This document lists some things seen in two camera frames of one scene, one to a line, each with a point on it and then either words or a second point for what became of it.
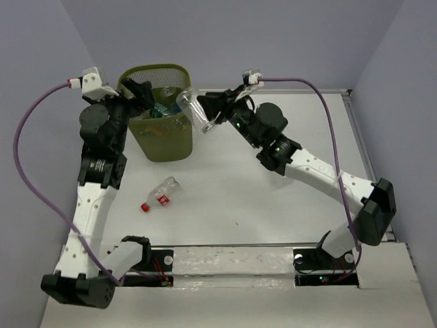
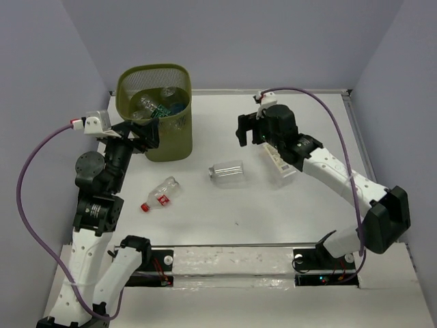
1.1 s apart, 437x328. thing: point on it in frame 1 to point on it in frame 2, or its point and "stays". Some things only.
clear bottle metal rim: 187,98 to 229,174
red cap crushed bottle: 160,195 stays
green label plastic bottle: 158,111 stays
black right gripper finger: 220,120 to 258,135
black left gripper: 143,91 to 149,127
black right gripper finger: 212,103 to 245,123
